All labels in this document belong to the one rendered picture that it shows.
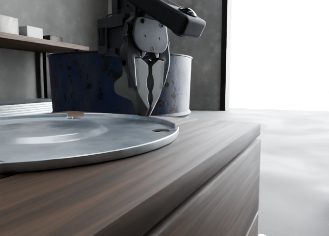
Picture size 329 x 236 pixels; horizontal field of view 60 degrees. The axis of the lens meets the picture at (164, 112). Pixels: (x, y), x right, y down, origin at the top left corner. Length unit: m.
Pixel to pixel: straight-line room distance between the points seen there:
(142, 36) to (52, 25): 3.93
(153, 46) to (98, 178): 0.28
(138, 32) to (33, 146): 0.22
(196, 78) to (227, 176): 4.22
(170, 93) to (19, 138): 0.50
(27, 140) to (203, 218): 0.17
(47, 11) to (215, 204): 4.16
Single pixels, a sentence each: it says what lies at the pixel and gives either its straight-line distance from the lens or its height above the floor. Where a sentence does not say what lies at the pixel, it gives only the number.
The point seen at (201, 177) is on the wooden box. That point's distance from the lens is 0.21.
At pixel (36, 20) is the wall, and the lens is 4.16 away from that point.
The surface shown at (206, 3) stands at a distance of 4.58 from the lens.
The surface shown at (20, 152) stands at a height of 0.35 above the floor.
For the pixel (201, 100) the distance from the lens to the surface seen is 4.45.
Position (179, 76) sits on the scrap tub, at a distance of 0.75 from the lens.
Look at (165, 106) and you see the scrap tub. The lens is 0.72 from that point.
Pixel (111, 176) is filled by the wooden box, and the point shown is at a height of 0.35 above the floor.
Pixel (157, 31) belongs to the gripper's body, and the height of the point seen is 0.48.
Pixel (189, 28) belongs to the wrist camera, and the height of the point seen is 0.47.
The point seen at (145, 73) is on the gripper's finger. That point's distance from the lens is 0.41.
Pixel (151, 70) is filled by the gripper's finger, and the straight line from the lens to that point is 0.43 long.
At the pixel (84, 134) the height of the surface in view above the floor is 0.36.
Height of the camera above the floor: 0.41
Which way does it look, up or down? 6 degrees down
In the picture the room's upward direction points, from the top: straight up
